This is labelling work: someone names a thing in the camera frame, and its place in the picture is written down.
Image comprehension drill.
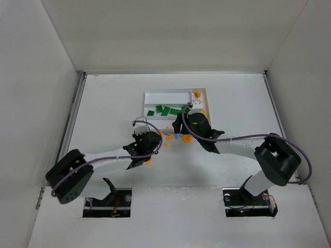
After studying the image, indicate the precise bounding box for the green plate brick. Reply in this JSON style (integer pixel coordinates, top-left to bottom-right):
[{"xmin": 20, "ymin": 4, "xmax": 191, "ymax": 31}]
[{"xmin": 169, "ymin": 108, "xmax": 182, "ymax": 116}]

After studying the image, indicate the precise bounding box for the small yellow square brick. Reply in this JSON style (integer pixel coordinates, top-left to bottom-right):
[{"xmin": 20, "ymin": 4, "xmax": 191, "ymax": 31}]
[{"xmin": 194, "ymin": 90, "xmax": 201, "ymax": 98}]

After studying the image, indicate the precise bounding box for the green two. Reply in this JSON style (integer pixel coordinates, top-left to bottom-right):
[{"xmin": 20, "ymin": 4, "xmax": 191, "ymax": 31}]
[{"xmin": 161, "ymin": 106, "xmax": 171, "ymax": 116}]

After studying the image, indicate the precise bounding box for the green small square brick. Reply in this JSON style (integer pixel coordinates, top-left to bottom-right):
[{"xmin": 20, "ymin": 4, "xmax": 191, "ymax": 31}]
[{"xmin": 156, "ymin": 105, "xmax": 163, "ymax": 113}]

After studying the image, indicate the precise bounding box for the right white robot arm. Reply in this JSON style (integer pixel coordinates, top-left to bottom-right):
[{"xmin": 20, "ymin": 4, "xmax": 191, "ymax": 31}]
[{"xmin": 172, "ymin": 113, "xmax": 302, "ymax": 200}]

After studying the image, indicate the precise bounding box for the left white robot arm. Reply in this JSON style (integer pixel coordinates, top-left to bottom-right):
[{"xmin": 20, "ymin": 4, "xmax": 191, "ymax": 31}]
[{"xmin": 46, "ymin": 131, "xmax": 162, "ymax": 204}]

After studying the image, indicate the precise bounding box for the orange curved piece middle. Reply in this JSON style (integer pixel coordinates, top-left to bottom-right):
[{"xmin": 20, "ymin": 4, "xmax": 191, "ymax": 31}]
[{"xmin": 167, "ymin": 133, "xmax": 174, "ymax": 140}]

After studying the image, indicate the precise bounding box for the white divided sorting tray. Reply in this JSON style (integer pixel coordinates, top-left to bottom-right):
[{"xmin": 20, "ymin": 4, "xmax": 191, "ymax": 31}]
[{"xmin": 143, "ymin": 88, "xmax": 210, "ymax": 132}]

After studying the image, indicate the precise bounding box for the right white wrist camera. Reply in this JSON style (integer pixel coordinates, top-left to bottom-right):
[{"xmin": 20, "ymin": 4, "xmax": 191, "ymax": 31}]
[{"xmin": 189, "ymin": 100, "xmax": 203, "ymax": 115}]

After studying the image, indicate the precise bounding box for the orange ring lego piece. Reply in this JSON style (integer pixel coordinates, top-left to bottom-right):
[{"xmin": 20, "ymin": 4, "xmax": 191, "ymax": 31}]
[{"xmin": 182, "ymin": 134, "xmax": 192, "ymax": 143}]

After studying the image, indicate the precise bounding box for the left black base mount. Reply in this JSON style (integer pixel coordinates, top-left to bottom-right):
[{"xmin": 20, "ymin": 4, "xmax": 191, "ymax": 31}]
[{"xmin": 82, "ymin": 178, "xmax": 132, "ymax": 218}]

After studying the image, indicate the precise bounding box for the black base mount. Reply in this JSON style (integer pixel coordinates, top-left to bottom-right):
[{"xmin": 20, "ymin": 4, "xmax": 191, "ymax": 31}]
[
  {"xmin": 82, "ymin": 178, "xmax": 132, "ymax": 218},
  {"xmin": 222, "ymin": 188, "xmax": 278, "ymax": 218}
]

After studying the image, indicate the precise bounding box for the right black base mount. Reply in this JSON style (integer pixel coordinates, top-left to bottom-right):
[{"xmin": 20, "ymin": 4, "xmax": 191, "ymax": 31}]
[{"xmin": 222, "ymin": 188, "xmax": 278, "ymax": 218}]

